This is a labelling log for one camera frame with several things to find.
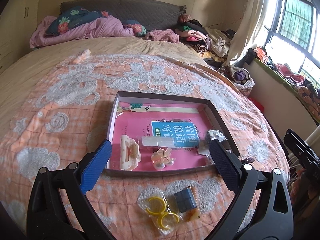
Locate pink booklet with blue label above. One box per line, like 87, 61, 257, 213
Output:
107, 101, 214, 172

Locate cream curtain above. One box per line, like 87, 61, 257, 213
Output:
223, 0, 268, 66

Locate silver jewelry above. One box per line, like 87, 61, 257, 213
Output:
198, 129, 227, 156

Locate dark cardboard box tray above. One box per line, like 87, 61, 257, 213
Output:
105, 91, 240, 178

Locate orange plaid floral blanket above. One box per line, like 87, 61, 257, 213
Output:
1, 54, 290, 239

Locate brown leather strap wristwatch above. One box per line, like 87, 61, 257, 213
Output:
238, 157, 255, 164

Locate cream built-in wardrobe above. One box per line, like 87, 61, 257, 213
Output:
1, 0, 39, 73

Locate dark floral pillow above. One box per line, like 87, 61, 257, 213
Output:
46, 6, 146, 37

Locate pearl hair clip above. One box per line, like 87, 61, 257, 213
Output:
151, 148, 175, 170

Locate window with metal grille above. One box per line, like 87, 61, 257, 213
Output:
264, 0, 319, 88

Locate cream hair claw clip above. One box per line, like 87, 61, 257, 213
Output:
119, 134, 141, 171

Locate small clear earring bag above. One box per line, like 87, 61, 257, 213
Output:
138, 136, 176, 148

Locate bag of clothes on floor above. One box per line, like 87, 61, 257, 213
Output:
218, 66, 255, 97

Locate small blue plastic box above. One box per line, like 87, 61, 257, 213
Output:
174, 187, 197, 213

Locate purple crumpled quilt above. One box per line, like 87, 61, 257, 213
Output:
29, 15, 135, 49

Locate pink fuzzy garment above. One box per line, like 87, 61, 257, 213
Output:
144, 29, 180, 43

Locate dark grey quilted headboard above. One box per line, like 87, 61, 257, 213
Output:
60, 0, 187, 31

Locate yellow rings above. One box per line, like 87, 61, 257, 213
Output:
137, 191, 181, 236

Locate pile of clothes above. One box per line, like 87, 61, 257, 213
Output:
175, 14, 236, 62

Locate clothes on window sill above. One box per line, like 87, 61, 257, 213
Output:
245, 47, 319, 123

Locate tan bed sheet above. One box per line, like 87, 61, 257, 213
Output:
0, 36, 208, 131

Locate red plastic container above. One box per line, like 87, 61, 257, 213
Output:
248, 97, 265, 113

